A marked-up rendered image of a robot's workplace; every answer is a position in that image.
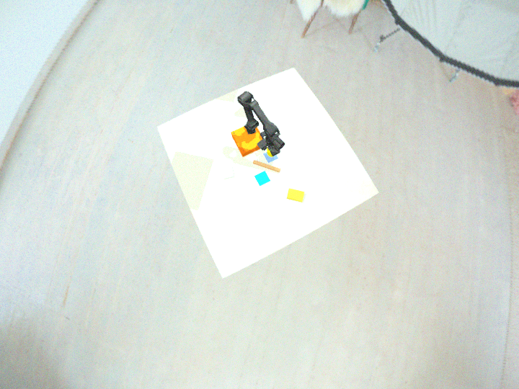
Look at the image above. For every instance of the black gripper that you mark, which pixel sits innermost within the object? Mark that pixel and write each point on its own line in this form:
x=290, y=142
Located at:
x=273, y=150

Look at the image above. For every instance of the cream long flat bar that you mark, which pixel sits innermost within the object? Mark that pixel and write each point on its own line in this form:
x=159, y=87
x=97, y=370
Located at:
x=266, y=166

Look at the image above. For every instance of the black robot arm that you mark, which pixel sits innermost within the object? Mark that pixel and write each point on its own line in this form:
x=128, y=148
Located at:
x=245, y=99

